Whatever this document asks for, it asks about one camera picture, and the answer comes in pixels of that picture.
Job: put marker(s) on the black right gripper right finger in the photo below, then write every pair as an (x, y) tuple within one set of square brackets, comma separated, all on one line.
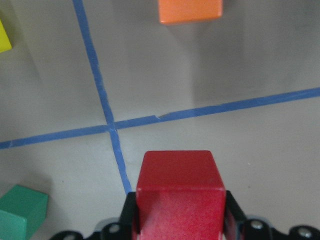
[(234, 219)]

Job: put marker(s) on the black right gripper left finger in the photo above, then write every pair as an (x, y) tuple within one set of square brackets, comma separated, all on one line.
[(129, 218)]

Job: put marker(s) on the red wooden block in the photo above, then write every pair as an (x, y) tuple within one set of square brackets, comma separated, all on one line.
[(180, 195)]

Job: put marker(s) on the green wooden block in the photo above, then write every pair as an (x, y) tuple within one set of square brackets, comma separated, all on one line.
[(22, 212)]

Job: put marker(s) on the yellow wooden block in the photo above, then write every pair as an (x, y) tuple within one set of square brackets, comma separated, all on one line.
[(5, 44)]

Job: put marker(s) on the orange wooden block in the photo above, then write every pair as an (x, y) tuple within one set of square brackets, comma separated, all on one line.
[(188, 11)]

